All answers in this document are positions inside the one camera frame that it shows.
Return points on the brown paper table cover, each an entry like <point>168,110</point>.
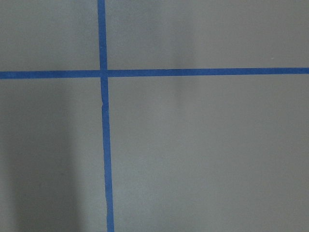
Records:
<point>189,153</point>

